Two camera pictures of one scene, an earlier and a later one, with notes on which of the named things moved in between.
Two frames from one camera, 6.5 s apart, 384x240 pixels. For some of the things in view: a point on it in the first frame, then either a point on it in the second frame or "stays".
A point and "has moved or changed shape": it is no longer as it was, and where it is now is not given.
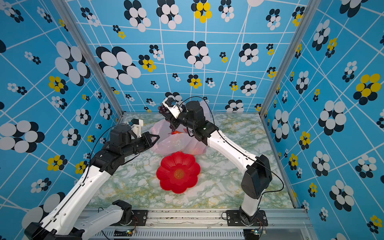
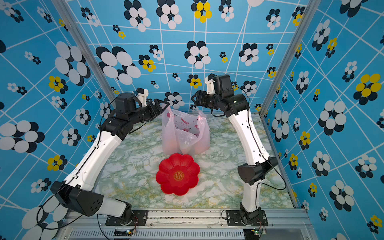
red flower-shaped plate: (178, 172) stays
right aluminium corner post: (311, 8) stays
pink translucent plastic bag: (178, 141) has moved or changed shape
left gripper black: (147, 136) → (157, 107)
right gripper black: (175, 122) → (202, 98)
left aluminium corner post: (84, 43) stays
